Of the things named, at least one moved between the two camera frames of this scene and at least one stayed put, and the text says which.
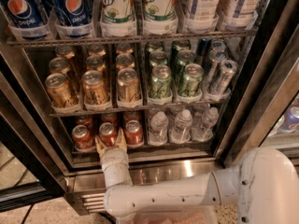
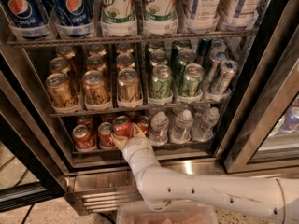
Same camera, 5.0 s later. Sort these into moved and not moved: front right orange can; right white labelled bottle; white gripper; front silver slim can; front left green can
Moved: white gripper
Not moved: right white labelled bottle; front silver slim can; front left green can; front right orange can
